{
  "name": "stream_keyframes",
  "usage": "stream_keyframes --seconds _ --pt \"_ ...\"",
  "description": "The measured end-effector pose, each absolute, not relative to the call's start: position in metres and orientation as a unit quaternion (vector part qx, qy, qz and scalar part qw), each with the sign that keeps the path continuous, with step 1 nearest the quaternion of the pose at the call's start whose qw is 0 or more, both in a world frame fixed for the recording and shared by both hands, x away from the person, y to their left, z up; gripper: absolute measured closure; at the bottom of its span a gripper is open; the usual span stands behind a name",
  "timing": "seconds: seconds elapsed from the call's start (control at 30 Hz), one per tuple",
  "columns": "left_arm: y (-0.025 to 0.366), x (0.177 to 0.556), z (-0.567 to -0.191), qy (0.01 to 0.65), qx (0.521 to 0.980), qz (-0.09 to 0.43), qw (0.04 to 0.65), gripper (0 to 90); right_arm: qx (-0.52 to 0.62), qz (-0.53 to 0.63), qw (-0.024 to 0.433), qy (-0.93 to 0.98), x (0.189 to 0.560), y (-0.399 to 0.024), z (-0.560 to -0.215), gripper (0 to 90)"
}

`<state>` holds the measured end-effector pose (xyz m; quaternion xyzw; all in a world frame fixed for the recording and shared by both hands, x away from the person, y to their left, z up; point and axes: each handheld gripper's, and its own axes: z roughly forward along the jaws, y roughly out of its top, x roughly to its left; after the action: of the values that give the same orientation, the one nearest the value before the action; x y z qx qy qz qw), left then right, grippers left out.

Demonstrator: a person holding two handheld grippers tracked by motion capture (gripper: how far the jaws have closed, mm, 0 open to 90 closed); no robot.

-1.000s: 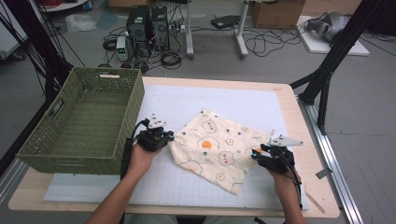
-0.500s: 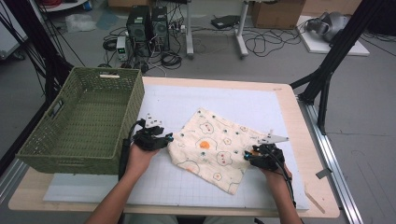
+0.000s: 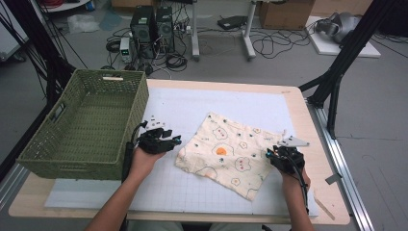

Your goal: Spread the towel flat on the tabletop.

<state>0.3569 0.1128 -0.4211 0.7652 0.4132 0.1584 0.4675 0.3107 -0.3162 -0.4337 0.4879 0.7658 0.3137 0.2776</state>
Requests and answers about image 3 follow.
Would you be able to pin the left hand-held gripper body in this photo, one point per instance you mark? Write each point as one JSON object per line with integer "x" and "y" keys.
{"x": 152, "y": 142}

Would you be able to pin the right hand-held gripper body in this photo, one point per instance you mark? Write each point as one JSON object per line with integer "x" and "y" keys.
{"x": 288, "y": 159}

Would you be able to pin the cream printed cloth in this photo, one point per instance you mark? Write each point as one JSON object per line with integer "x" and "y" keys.
{"x": 231, "y": 154}

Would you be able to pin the green woven plastic basket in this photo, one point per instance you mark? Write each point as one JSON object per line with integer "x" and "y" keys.
{"x": 93, "y": 128}

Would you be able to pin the person's right hand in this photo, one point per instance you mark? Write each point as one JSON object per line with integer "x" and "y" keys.
{"x": 295, "y": 181}

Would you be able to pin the person's left hand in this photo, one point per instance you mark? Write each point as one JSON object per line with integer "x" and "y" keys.
{"x": 142, "y": 165}

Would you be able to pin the white grid cutting mat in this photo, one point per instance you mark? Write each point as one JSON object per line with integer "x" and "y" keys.
{"x": 192, "y": 106}

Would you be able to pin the grey tape piece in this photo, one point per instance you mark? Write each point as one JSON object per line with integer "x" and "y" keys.
{"x": 333, "y": 179}

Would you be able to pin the thin wooden stick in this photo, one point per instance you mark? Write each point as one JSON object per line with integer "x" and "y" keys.
{"x": 324, "y": 205}

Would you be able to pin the person's trousers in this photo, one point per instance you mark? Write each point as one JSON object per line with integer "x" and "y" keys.
{"x": 154, "y": 227}

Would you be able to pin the small white power supply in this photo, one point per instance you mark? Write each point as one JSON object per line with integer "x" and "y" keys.
{"x": 125, "y": 49}

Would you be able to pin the black computer tower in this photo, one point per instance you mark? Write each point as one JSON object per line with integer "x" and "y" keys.
{"x": 142, "y": 30}
{"x": 165, "y": 29}

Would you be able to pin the white desk leg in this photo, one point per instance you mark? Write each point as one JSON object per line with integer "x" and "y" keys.
{"x": 195, "y": 32}
{"x": 248, "y": 32}

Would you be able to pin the power strip with plugs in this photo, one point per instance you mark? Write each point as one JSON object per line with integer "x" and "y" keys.
{"x": 183, "y": 29}

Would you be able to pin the white floor board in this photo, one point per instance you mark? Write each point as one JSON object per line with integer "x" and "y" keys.
{"x": 346, "y": 49}

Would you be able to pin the flat black device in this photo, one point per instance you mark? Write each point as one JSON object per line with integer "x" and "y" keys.
{"x": 232, "y": 22}

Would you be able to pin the brown cardboard box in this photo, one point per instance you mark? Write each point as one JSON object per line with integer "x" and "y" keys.
{"x": 285, "y": 14}

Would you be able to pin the clear plastic bag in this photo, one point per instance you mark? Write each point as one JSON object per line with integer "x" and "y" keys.
{"x": 82, "y": 24}

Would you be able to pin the grey headset device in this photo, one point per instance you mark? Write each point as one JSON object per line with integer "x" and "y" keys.
{"x": 340, "y": 25}

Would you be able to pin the white cabinet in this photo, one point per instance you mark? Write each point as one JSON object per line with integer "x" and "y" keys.
{"x": 9, "y": 38}

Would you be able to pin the aluminium rail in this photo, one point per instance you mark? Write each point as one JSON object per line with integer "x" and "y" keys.
{"x": 343, "y": 166}

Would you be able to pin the black metal frame stand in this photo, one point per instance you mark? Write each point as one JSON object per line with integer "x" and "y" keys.
{"x": 38, "y": 48}
{"x": 349, "y": 51}

